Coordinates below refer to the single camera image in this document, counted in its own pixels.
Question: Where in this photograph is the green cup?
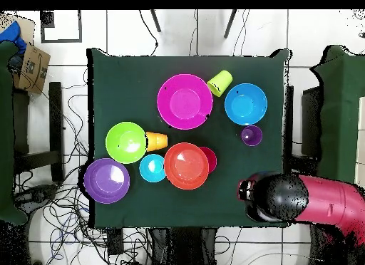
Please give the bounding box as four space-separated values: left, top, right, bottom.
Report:
206 70 234 98

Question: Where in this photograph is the large pink bowl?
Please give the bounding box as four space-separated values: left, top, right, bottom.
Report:
156 73 214 131

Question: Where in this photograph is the dark green tablecloth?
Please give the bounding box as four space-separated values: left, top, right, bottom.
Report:
86 47 293 229

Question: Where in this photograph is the blue cloth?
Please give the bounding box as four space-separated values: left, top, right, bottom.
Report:
0 20 27 55

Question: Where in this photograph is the large blue bowl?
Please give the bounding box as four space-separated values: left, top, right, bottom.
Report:
224 83 268 126

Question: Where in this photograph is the black cabinet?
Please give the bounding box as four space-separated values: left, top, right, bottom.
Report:
301 86 323 157

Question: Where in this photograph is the purple cup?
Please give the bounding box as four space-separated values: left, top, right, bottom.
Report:
240 125 264 147

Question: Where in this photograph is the black frame stand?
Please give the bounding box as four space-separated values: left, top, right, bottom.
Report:
12 81 65 182

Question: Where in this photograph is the black floor cable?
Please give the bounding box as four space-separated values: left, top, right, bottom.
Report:
138 9 159 56

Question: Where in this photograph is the large purple bowl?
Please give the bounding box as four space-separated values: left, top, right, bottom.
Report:
83 158 131 204

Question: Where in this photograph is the neighbouring green covered table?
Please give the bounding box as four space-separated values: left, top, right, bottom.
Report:
309 44 365 186
0 41 28 226

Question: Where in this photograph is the white box stack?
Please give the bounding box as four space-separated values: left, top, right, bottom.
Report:
354 96 365 189

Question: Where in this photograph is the large orange-red bowl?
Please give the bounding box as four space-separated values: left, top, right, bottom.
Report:
163 142 210 191

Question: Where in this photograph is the black tripod leg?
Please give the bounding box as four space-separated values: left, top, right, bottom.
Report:
150 9 162 33
223 9 237 39

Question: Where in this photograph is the small blue bowl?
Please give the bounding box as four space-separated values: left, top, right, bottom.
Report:
138 153 167 183

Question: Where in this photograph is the orange cup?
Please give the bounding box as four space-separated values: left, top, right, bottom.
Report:
145 131 169 152

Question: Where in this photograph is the large green bowl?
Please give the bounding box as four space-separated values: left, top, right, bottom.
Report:
105 121 148 165

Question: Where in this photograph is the small red-pink bowl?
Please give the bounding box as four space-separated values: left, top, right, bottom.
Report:
198 146 218 175

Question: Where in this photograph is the black power strip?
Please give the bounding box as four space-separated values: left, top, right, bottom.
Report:
106 229 125 256

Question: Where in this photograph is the grey pedestal foot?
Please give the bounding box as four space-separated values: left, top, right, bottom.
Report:
16 185 58 204

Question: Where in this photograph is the cardboard box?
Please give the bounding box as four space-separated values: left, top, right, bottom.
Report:
12 43 51 95

